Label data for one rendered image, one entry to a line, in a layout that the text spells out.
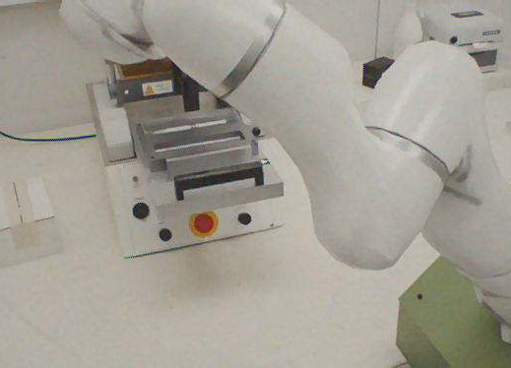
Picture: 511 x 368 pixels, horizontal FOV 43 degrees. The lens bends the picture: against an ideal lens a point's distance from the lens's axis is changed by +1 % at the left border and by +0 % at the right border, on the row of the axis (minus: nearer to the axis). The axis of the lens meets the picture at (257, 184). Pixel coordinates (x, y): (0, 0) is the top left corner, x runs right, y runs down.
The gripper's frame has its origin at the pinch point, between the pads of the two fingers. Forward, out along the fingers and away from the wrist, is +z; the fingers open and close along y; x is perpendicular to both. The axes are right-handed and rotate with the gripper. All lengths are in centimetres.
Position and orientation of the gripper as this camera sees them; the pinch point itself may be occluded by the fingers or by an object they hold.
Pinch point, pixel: (185, 89)
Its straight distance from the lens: 126.1
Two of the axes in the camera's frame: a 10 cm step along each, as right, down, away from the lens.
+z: 0.3, 8.6, 5.1
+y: 3.0, 4.8, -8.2
